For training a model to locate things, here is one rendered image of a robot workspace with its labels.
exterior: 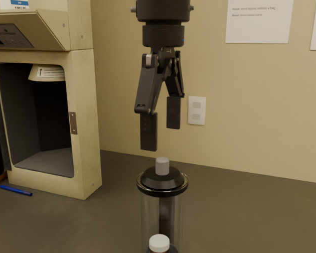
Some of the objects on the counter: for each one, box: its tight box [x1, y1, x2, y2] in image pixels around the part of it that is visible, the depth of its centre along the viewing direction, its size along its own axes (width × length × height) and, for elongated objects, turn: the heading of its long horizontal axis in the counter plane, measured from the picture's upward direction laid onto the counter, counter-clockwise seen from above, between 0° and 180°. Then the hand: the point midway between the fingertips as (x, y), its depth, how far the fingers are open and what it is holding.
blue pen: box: [0, 185, 33, 196], centre depth 99 cm, size 1×14×1 cm, turn 67°
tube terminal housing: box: [0, 0, 102, 200], centre depth 99 cm, size 25×32×77 cm
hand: (162, 132), depth 58 cm, fingers open, 13 cm apart
